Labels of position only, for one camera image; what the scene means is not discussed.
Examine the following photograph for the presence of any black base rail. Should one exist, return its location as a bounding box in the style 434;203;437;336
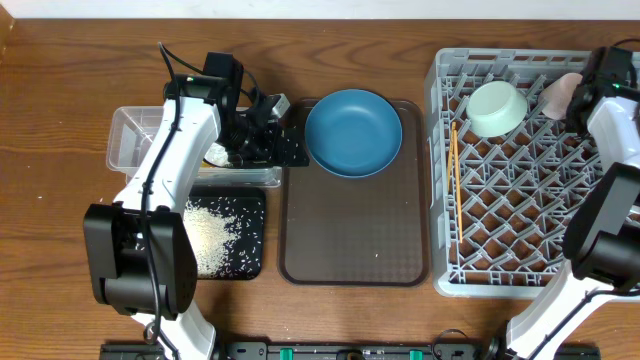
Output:
98;341;601;360

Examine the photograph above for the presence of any dark blue plate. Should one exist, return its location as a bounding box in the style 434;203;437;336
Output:
305;89;403;178

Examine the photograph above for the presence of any white tissue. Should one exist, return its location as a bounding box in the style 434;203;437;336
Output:
203;143;231;168

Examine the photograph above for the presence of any mint green bowl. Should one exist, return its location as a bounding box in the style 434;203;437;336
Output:
466;81;528;138

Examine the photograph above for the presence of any grey plastic dishwasher rack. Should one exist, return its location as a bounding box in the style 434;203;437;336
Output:
424;48;604;299

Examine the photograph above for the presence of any brown plastic serving tray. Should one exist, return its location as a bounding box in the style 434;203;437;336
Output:
278;100;429;287

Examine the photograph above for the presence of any pink paper cup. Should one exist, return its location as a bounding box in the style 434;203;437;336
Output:
539;73;583;120

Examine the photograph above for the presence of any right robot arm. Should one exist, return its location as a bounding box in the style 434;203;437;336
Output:
486;43;639;359

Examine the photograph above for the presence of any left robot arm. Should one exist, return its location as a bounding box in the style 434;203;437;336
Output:
83;52;310;359

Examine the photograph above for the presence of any black rectangular waste tray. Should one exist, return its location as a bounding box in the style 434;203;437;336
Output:
110;182;266;284

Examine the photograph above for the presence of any white rice pile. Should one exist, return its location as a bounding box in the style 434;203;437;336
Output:
183;196;266;280

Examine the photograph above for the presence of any clear plastic waste bin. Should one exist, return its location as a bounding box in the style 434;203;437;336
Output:
106;106;282;188

